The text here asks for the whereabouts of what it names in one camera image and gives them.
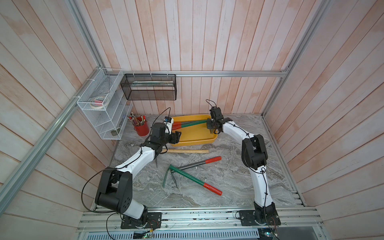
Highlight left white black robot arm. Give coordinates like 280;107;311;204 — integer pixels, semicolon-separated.
95;117;181;225

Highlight white wire mesh shelf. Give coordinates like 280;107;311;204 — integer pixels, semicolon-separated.
77;68;133;140

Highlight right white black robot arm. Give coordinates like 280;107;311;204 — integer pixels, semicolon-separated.
207;107;277;225

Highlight green hoe red grip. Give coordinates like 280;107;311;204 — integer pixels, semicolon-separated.
162;165;223;196
172;120;207;131

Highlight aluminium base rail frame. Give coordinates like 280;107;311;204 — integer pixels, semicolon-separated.
74;206;330;240

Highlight black mesh wall basket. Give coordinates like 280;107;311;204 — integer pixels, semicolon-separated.
120;74;178;101

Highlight pens in red bucket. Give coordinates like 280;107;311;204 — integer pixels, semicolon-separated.
129;112;147;127

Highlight yellow plastic storage box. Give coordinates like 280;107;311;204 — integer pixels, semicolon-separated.
172;115;218;147

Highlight red metal pen bucket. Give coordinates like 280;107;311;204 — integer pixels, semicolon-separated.
134;116;150;137

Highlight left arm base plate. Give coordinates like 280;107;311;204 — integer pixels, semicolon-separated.
121;212;162;230

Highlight wooden handle pick hammer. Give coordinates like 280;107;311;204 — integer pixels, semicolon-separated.
161;149;210;154

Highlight tape roll on shelf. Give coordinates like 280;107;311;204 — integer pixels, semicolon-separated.
89;96;110;110

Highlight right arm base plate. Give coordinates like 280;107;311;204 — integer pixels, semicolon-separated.
237;210;281;227

